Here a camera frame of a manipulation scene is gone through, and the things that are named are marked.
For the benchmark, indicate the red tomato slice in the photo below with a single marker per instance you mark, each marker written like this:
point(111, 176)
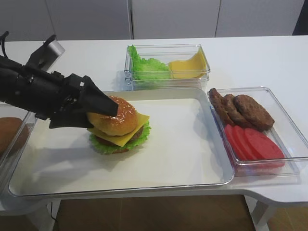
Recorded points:
point(238, 152)
point(262, 146)
point(238, 133)

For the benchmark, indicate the red tomato slice left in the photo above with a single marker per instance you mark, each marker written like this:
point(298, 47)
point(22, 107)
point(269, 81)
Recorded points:
point(238, 152)

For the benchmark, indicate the yellow cheese slices in box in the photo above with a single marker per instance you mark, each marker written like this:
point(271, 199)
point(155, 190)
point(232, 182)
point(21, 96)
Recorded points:
point(194, 67)

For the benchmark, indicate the yellow cheese slice on burger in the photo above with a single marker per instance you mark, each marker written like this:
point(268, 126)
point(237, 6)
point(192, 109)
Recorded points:
point(121, 140)

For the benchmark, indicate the clear box patties tomatoes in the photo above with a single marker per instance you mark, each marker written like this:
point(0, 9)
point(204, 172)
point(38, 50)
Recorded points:
point(284, 133)

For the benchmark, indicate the brown patty middle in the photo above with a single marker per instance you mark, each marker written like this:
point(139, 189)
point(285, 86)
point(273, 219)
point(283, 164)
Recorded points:
point(234, 114)

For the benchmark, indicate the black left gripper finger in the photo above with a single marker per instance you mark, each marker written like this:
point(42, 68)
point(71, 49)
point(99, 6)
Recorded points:
point(93, 100)

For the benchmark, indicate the clear box lettuce cheese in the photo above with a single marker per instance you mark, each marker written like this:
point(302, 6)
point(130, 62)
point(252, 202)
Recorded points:
point(165, 54)

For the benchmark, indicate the silver metal tray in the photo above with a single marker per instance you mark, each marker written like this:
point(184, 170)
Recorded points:
point(223, 173)

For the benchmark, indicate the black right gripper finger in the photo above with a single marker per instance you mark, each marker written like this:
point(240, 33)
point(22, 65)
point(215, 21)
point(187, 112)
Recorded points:
point(66, 118)

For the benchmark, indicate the white paper liner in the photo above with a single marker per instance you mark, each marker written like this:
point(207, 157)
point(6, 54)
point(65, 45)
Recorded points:
point(177, 152)

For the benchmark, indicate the green lettuce on burger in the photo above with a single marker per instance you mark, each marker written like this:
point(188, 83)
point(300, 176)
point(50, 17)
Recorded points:
point(103, 149)

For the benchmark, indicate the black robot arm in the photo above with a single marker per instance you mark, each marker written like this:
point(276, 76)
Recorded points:
point(7, 69)

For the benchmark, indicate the brown patty on burger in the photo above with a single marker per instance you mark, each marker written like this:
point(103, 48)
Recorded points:
point(137, 134)

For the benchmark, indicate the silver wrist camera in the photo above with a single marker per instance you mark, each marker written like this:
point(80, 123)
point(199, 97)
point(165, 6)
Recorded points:
point(46, 55)

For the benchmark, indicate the bottom bun of burger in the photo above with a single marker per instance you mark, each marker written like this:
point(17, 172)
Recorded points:
point(120, 151)

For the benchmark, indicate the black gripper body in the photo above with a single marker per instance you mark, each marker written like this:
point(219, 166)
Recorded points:
point(53, 96)

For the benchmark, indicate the smooth orange bun bottom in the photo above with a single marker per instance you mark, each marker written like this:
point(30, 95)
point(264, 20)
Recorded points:
point(9, 127)

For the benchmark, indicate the sesame bun top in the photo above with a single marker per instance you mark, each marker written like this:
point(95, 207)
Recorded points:
point(125, 121)

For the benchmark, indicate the brown patty left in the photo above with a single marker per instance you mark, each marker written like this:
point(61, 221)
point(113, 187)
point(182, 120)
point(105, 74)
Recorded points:
point(217, 102)

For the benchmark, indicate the green lettuce leaf in box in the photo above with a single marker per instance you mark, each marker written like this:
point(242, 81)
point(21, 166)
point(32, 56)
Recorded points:
point(147, 69)

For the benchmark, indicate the red tomato slice right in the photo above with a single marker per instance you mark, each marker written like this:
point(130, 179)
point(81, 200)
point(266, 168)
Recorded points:
point(262, 146)

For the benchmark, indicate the red tomato slice middle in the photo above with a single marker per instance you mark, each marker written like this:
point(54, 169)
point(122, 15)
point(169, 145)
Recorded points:
point(238, 133)

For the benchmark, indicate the brown patty right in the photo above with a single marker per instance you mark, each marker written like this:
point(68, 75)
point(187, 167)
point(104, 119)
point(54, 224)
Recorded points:
point(253, 112)

